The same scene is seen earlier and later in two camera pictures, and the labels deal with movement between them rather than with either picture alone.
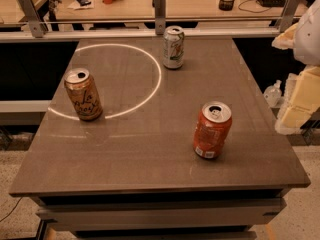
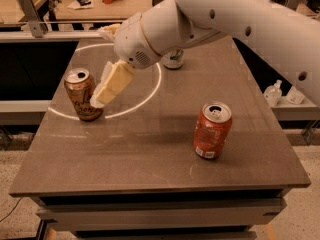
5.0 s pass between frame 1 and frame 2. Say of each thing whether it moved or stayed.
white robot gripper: moved
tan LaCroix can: stayed
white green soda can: stayed
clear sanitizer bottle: stayed
